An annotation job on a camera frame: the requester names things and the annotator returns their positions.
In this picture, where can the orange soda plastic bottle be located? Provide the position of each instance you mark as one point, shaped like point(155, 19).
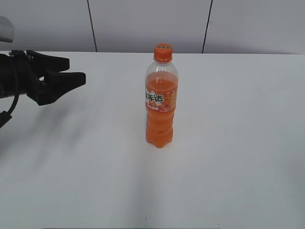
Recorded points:
point(161, 89)

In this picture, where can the orange bottle cap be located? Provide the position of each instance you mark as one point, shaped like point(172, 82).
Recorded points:
point(163, 53)

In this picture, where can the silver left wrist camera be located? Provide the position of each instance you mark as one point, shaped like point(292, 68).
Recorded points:
point(6, 30)

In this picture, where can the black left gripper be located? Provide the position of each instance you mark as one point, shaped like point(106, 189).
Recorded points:
point(21, 73)

